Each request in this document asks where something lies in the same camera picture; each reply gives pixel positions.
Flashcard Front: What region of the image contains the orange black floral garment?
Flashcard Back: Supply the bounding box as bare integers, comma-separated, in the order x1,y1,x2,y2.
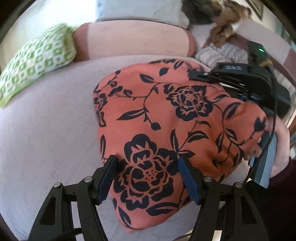
93,59,266,232

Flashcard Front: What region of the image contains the person's right hand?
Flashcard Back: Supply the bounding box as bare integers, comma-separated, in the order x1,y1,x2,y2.
243,116,290,177

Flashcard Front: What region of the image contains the white grey striped garment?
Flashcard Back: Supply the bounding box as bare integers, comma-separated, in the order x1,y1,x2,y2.
195,43,248,69

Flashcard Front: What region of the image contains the brown leopard print garment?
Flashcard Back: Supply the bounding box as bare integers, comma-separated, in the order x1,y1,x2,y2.
209,1,252,48

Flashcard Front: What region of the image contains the pink quilted bedspread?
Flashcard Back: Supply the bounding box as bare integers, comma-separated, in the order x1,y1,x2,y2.
1,25,211,240

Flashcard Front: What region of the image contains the black dark garment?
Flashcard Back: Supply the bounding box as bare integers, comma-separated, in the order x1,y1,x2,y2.
182,0,222,25

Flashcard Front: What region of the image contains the pink bolster pillow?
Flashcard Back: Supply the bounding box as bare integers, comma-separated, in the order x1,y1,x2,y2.
73,20,197,62

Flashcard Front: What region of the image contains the green white patterned pillow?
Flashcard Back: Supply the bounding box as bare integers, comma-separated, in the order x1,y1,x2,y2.
1,24,77,108

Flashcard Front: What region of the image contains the framed picture on wall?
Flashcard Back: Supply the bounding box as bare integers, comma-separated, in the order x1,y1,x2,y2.
246,0,264,20

